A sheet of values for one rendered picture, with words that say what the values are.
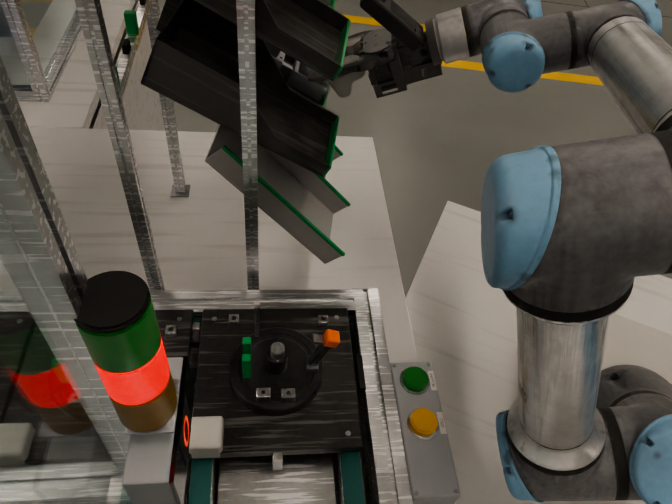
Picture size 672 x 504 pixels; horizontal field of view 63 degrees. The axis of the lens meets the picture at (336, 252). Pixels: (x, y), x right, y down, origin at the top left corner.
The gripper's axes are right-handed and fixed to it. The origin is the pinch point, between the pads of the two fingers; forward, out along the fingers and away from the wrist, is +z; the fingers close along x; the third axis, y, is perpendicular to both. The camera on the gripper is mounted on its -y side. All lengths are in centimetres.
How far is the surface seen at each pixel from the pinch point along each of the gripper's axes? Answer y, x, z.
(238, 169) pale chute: 2.3, -20.5, 11.3
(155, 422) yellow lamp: -6, -65, 6
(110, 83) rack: -18.1, -26.1, 16.9
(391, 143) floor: 130, 150, 22
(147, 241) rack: 7.3, -26.4, 29.0
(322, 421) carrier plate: 28, -49, 5
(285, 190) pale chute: 14.2, -13.0, 9.8
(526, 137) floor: 162, 171, -46
